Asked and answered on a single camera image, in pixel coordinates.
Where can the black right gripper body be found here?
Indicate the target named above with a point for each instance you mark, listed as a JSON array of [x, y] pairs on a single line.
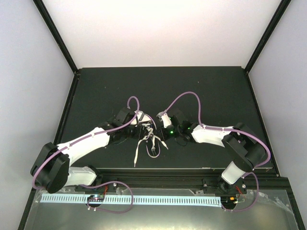
[[166, 136]]

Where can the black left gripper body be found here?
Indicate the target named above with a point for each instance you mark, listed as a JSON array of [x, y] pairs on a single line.
[[136, 135]]

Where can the white shoelace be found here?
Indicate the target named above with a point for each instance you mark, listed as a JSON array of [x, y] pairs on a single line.
[[143, 140]]

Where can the black canvas sneaker white sole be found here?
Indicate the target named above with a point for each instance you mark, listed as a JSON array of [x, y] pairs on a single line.
[[152, 144]]

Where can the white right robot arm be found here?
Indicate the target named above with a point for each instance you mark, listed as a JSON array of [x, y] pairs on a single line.
[[243, 150]]

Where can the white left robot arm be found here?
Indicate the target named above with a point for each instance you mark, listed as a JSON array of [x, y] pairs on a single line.
[[53, 168]]

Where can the left small circuit board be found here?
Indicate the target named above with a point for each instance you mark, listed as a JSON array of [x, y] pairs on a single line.
[[95, 198]]

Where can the small circuit board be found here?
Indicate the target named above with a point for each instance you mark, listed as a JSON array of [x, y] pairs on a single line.
[[232, 200], [95, 198]]

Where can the right small circuit board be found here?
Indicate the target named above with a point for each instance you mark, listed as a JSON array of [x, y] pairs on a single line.
[[232, 200]]

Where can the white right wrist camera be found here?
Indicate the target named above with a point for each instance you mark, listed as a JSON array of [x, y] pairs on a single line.
[[165, 119]]

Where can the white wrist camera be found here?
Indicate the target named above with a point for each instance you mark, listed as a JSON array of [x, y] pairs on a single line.
[[141, 118], [165, 119]]

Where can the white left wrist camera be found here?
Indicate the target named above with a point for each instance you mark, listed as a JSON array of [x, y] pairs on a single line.
[[141, 118]]

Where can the black front mounting rail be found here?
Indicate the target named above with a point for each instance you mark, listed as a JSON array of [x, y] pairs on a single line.
[[207, 180]]

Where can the light blue slotted cable duct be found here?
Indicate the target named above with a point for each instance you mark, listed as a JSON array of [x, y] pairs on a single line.
[[209, 201]]

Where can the left black frame post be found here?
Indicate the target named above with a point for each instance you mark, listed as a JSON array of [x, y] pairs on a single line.
[[55, 33]]

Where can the black frame post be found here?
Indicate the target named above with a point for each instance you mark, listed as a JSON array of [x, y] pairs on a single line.
[[55, 33], [278, 14]]

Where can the right black frame post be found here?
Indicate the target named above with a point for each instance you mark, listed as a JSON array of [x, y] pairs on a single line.
[[278, 14]]

